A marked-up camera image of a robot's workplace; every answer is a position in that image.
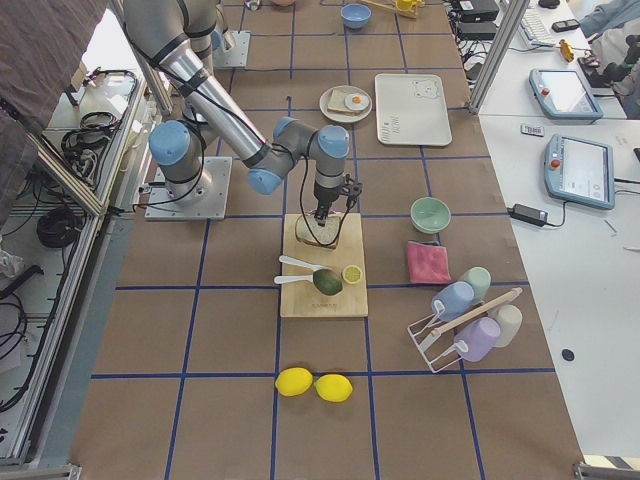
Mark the teach pendant far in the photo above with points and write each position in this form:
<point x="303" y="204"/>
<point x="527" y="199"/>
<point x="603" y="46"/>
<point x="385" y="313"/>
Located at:
<point x="562" y="95"/>

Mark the white keyboard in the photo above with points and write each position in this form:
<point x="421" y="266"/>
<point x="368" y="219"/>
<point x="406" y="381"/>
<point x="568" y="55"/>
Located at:
<point x="533" y="31"/>

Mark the white spoon upper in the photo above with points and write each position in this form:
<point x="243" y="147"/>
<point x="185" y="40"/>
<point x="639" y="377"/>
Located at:
<point x="284" y="259"/>

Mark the wooden rack rod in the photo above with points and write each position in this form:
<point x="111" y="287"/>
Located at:
<point x="498" y="301"/>

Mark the white spoon lower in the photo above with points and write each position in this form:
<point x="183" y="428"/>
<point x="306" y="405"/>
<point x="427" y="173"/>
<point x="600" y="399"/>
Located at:
<point x="285" y="279"/>

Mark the grey fabric cover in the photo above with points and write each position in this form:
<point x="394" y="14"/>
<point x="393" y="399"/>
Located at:
<point x="42" y="43"/>

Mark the blue bowl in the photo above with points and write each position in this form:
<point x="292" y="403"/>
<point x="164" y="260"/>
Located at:
<point x="355" y="16"/>

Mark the fake fried egg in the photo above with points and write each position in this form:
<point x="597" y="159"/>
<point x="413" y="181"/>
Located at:
<point x="356" y="102"/>

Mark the white spoon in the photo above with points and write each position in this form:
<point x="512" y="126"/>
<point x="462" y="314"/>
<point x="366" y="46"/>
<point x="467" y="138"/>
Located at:
<point x="284" y="259"/>
<point x="285" y="279"/>

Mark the green cup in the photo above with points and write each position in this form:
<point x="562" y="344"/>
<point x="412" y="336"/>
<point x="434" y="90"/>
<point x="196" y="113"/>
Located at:
<point x="479" y="278"/>

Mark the aluminium frame post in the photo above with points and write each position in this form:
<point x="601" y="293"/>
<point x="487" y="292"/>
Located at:
<point x="507" y="29"/>

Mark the yellow lemon left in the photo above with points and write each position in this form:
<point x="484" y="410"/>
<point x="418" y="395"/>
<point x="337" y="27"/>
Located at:
<point x="293" y="381"/>

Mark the yellow lemon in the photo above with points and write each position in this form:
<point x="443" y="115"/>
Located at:
<point x="335" y="388"/>
<point x="293" y="381"/>

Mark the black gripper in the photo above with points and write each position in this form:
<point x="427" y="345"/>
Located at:
<point x="325" y="193"/>

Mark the yellow lemon right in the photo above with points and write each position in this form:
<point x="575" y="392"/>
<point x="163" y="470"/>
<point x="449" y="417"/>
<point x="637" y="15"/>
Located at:
<point x="335" y="388"/>

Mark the green avocado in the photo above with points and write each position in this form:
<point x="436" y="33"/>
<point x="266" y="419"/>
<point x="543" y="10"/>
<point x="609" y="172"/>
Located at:
<point x="327" y="282"/>

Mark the blue cup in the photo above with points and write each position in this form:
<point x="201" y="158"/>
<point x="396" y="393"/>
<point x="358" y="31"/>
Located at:
<point x="452" y="301"/>

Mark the black power adapter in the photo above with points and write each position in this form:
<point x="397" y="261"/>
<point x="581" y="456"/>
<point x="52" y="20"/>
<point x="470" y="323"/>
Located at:
<point x="528" y="214"/>

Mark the pink cloth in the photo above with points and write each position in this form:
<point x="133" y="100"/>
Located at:
<point x="427" y="264"/>

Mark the white rectangular tray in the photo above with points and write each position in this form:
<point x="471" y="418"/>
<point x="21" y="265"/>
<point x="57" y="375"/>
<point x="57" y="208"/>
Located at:
<point x="411" y="110"/>

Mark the teach pendant near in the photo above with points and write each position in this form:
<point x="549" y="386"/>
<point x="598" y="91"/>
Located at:
<point x="580" y="171"/>

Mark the white round plate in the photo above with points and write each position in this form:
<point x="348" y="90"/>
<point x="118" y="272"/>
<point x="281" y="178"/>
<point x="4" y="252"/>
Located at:
<point x="339" y="117"/>

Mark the white wire cup rack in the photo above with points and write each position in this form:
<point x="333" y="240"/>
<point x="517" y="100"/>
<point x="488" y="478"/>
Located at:
<point x="436" y="348"/>

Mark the bread slice on plate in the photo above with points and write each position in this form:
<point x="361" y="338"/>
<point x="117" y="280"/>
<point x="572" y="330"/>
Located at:
<point x="336" y="102"/>

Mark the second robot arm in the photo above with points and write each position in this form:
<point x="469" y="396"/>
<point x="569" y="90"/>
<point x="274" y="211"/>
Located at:
<point x="220" y="30"/>

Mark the wooden cutting board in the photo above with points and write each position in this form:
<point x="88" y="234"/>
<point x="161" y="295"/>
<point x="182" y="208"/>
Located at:
<point x="301" y="299"/>

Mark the yellow toy object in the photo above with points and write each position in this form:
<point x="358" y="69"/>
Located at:
<point x="404" y="8"/>

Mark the beige cup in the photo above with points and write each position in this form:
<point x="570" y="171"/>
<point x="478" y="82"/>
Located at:
<point x="509" y="318"/>

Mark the bread slice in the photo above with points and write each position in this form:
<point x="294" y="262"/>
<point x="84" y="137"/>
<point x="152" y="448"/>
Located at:
<point x="310" y="232"/>
<point x="336" y="102"/>

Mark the teach pendant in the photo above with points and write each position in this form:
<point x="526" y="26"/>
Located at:
<point x="580" y="171"/>
<point x="562" y="95"/>

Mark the green bowl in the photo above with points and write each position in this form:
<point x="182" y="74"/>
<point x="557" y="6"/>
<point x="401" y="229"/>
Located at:
<point x="429" y="215"/>

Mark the lemon half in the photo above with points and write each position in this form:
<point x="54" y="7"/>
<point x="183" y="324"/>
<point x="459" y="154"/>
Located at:
<point x="352" y="274"/>

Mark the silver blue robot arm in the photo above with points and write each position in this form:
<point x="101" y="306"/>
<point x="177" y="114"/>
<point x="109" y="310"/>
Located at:
<point x="165" y="34"/>

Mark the purple cup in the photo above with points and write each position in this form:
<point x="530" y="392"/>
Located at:
<point x="475" y="341"/>

